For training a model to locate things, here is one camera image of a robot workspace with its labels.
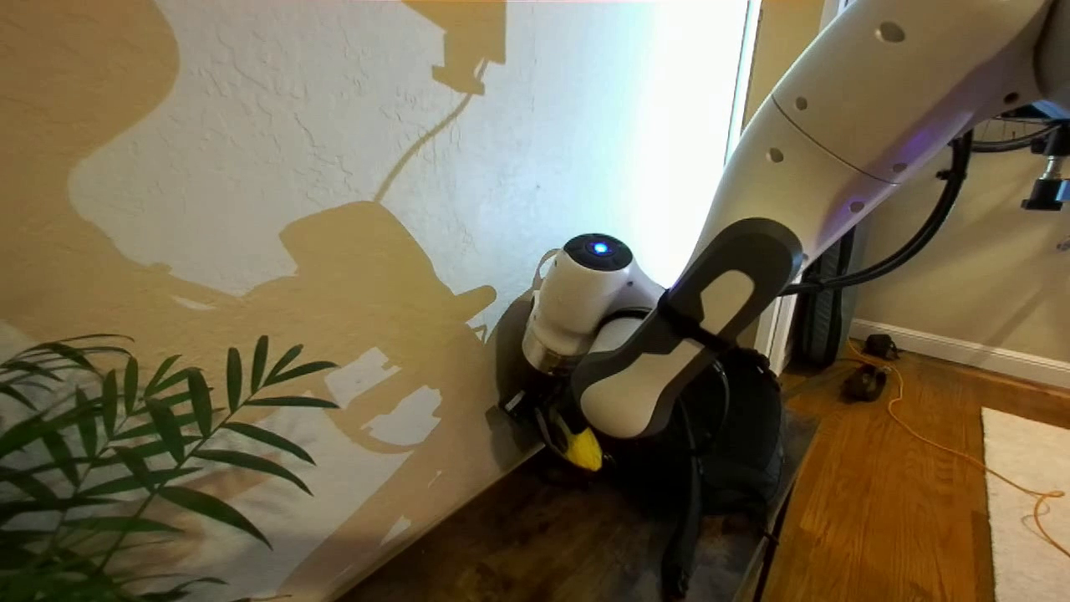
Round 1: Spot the yellow banana-shaped fabric pouch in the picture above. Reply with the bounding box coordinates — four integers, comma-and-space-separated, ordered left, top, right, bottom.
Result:
561, 425, 608, 476

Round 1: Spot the orange cord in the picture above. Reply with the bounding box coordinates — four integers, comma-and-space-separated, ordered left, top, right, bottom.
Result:
849, 339, 1070, 562

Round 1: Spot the black backpack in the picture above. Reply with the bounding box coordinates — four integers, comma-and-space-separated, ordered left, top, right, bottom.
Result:
484, 285, 789, 602

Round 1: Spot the tall black standing object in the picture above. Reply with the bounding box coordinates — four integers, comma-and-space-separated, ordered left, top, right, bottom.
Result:
786, 227, 861, 373

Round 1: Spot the green leafy potted plant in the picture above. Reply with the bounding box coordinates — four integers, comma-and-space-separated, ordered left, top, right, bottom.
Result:
0, 331, 344, 602

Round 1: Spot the black clamp mount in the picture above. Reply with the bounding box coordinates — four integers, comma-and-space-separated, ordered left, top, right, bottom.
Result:
1016, 96, 1070, 213

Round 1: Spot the small black floor object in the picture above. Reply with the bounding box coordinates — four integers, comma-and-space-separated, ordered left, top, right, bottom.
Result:
861, 331, 902, 365
839, 360, 892, 404

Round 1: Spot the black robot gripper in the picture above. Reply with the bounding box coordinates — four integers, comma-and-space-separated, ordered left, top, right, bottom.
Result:
501, 371, 583, 457

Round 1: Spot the white floor rug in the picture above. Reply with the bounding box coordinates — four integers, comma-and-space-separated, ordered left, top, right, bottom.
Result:
979, 404, 1070, 602

